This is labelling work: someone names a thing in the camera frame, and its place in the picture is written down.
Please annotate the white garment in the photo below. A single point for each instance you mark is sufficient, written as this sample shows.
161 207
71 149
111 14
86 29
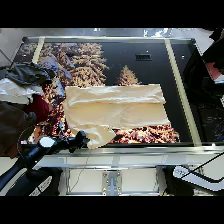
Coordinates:
13 90

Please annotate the cream shirt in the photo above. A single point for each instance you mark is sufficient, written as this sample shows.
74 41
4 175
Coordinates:
116 106

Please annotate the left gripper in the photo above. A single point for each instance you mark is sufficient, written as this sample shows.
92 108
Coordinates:
78 140

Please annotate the silver frame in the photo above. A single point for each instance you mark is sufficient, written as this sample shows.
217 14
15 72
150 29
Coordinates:
133 160

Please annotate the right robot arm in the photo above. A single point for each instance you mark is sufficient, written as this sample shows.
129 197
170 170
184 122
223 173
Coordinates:
180 171

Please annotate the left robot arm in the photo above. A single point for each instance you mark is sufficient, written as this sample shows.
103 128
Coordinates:
30 155

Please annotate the red garment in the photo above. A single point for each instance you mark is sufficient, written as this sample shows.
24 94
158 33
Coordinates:
40 108

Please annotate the brown garment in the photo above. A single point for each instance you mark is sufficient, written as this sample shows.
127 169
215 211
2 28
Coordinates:
13 126

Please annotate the grey garment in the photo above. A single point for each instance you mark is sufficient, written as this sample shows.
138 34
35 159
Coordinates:
26 73

